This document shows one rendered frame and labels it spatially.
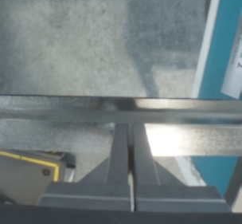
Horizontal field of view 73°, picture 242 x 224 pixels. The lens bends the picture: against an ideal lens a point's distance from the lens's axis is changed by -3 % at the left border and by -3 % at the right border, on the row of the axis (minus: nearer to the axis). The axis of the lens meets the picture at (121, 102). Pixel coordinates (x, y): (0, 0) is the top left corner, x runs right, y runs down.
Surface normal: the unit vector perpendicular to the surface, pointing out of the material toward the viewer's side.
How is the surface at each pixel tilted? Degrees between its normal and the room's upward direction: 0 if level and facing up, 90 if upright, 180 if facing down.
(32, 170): 0
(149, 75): 0
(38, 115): 75
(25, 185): 0
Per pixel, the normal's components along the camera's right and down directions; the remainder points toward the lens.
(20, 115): 0.00, -0.86
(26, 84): -0.04, 0.26
